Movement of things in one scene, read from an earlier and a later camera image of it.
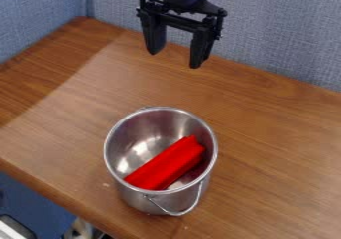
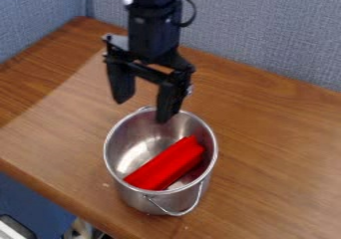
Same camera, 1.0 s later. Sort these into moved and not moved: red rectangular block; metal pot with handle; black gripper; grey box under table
Moved: black gripper
Not moved: grey box under table; red rectangular block; metal pot with handle
